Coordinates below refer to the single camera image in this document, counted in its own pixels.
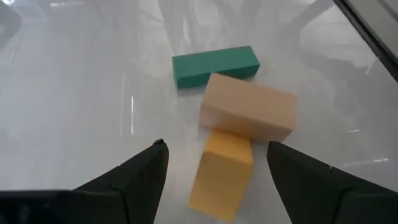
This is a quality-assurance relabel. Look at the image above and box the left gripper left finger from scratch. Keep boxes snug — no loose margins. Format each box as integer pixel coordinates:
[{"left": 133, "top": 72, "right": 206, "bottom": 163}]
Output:
[{"left": 74, "top": 138, "right": 170, "bottom": 224}]

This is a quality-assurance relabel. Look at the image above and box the black aluminium table frame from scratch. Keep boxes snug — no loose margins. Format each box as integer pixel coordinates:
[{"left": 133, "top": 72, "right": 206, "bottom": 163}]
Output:
[{"left": 332, "top": 0, "right": 398, "bottom": 83}]

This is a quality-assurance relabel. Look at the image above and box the green rectangular wooden block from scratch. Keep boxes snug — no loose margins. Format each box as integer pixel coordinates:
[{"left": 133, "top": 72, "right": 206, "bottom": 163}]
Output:
[{"left": 172, "top": 45, "right": 261, "bottom": 90}]

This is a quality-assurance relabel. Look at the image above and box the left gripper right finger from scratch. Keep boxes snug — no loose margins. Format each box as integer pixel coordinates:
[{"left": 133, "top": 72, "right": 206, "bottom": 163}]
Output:
[{"left": 267, "top": 141, "right": 398, "bottom": 224}]

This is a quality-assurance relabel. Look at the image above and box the natural wooden block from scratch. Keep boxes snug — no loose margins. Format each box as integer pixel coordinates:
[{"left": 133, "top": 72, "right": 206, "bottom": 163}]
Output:
[{"left": 198, "top": 73, "right": 298, "bottom": 144}]

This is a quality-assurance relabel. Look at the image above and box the yellow triangular wooden block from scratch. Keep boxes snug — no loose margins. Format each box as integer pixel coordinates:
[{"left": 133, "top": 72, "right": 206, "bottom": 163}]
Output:
[{"left": 188, "top": 129, "right": 254, "bottom": 222}]

